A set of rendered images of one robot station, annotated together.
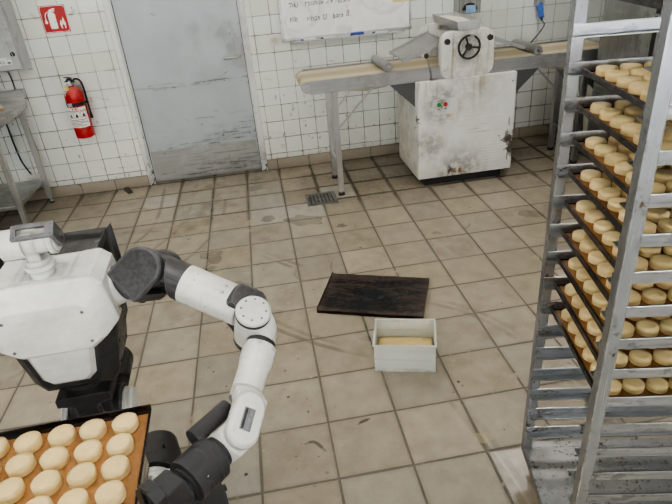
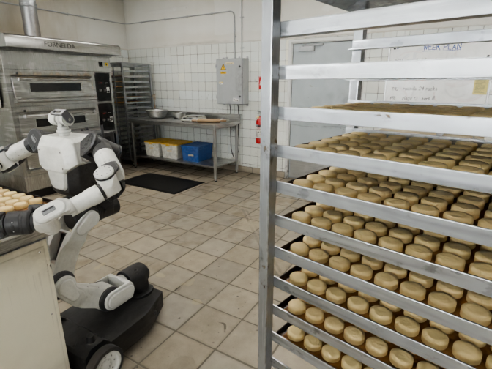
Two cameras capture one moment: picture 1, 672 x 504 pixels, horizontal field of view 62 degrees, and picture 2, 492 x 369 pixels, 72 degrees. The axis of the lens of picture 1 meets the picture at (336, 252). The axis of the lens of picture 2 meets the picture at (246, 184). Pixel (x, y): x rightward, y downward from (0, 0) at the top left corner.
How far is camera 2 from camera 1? 114 cm
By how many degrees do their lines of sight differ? 36
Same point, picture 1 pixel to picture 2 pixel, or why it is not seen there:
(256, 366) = (82, 195)
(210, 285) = (104, 157)
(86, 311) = (61, 153)
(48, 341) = (50, 163)
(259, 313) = (103, 173)
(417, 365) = not seen: hidden behind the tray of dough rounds
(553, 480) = not seen: outside the picture
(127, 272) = (84, 142)
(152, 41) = (307, 99)
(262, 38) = not seen: hidden behind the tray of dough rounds
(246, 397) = (57, 201)
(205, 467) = (12, 217)
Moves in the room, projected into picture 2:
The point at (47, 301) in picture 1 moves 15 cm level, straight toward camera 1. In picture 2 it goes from (53, 143) to (30, 150)
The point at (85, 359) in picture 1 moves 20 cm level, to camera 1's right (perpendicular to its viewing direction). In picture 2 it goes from (62, 179) to (84, 186)
